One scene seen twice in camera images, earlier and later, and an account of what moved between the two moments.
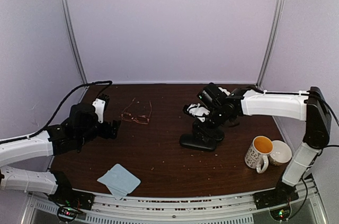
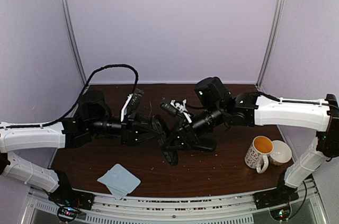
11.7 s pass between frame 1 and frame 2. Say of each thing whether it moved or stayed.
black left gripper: moved
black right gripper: moved
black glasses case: stayed
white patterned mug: stayed
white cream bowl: stayed
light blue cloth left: stayed
